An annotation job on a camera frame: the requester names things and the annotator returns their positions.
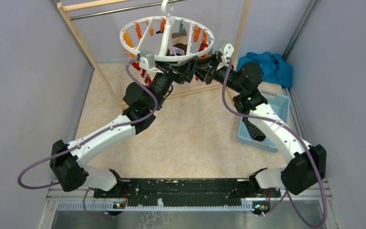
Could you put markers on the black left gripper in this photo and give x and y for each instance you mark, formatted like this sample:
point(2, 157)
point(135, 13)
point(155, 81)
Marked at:
point(187, 71)

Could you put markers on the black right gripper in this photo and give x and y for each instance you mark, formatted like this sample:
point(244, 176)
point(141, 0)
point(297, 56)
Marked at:
point(209, 63)

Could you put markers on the red snowflake sock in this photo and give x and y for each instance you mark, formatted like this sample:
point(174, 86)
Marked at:
point(204, 45)

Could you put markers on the white round clip hanger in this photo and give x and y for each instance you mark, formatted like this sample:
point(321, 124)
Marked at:
point(134, 34)

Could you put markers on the black striped sock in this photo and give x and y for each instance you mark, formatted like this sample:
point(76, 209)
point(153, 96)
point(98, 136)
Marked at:
point(254, 132)

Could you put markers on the red white striped sock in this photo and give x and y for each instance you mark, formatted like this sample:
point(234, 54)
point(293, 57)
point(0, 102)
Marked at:
point(143, 73)

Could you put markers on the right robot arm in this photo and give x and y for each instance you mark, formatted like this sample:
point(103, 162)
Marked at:
point(305, 163)

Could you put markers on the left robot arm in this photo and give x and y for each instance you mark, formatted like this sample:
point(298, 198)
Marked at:
point(69, 162)

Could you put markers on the brown beige sock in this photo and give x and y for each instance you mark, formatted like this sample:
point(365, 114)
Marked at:
point(179, 44)

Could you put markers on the metal hanging rod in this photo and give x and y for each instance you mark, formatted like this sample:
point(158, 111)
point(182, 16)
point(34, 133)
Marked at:
point(143, 6)

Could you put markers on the blue crumpled cloth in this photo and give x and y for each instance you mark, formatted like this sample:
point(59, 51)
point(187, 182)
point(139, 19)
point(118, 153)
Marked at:
point(274, 69)

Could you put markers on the light blue perforated basket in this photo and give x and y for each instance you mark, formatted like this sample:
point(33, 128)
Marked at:
point(281, 106)

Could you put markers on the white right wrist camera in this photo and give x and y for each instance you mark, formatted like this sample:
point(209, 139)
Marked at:
point(225, 50)

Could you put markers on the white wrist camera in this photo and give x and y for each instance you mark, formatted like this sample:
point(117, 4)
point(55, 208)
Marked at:
point(225, 50)
point(147, 61)

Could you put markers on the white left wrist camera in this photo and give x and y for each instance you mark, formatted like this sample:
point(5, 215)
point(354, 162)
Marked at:
point(147, 61)

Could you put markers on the light wooden rack frame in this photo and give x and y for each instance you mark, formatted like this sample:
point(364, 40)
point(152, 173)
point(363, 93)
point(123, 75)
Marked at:
point(99, 36)

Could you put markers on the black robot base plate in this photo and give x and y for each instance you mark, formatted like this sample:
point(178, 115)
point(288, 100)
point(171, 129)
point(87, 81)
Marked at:
point(206, 192)

